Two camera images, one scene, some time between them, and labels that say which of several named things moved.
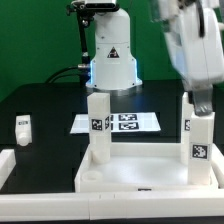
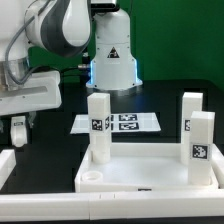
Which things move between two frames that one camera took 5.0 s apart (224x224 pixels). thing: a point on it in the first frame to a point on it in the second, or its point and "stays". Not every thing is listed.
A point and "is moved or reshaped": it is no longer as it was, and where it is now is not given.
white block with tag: (99, 126) stays
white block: (200, 149) stays
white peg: (186, 129) stays
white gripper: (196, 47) to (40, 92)
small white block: (23, 130) is moved or reshaped
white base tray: (142, 167) stays
